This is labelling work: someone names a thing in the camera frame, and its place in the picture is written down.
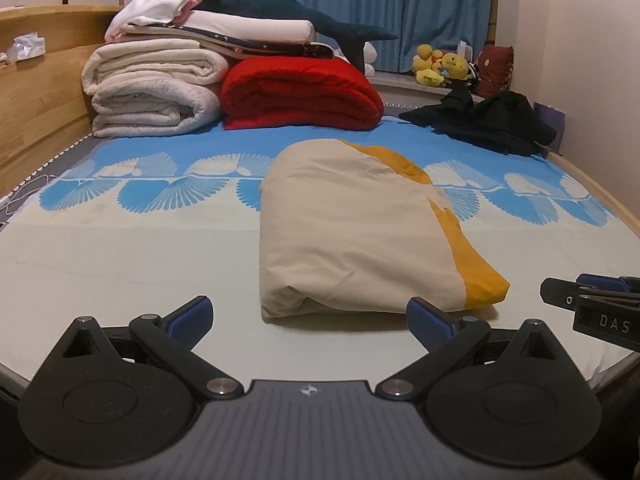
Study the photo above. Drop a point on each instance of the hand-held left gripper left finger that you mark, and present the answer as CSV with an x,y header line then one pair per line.
x,y
192,320

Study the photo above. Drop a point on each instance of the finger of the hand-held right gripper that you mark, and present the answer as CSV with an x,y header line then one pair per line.
x,y
557,291
600,282

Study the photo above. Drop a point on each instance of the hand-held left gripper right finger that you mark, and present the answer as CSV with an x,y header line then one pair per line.
x,y
430,320

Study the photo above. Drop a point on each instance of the beige and mustard hooded jacket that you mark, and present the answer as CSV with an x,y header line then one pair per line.
x,y
350,240

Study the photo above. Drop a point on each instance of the pile of black clothes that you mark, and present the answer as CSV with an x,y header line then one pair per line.
x,y
490,120

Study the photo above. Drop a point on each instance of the blue feather printed bed sheet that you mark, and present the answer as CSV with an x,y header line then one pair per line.
x,y
125,240

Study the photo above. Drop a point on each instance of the purple box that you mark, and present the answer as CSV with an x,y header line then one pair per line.
x,y
555,120

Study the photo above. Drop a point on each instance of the grey window ledge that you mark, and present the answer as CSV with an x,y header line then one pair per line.
x,y
400,90

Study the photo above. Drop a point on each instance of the striped plush toy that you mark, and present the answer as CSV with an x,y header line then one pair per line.
x,y
472,71

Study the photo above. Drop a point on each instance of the yellow round plush toy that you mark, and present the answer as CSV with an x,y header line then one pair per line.
x,y
455,64

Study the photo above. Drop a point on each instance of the red folded blanket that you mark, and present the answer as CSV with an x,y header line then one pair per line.
x,y
300,90

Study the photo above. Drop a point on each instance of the cream folded quilt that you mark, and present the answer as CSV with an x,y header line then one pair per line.
x,y
150,67

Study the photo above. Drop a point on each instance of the yellow duck plush toy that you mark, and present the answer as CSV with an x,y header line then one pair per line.
x,y
425,60

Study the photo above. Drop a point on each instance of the wooden headboard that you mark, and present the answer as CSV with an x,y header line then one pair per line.
x,y
40,105

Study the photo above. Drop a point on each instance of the white plush toy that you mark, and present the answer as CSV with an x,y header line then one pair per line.
x,y
370,62

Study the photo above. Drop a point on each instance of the white and pink folded bedding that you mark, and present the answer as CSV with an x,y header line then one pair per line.
x,y
280,50

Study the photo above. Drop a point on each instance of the white folded pillow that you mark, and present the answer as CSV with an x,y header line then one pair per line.
x,y
250,27

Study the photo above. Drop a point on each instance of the white and pink garment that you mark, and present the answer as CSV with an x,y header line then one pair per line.
x,y
155,5

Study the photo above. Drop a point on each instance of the crumpled white tissue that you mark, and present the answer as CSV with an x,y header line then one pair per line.
x,y
27,46

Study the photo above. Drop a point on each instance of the blue curtain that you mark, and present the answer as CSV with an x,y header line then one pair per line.
x,y
390,0

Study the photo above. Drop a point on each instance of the dark blue shark plush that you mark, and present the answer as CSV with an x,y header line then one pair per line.
x,y
280,7

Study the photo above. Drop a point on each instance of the wooden bed side rail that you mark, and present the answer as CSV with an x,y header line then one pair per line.
x,y
600,185

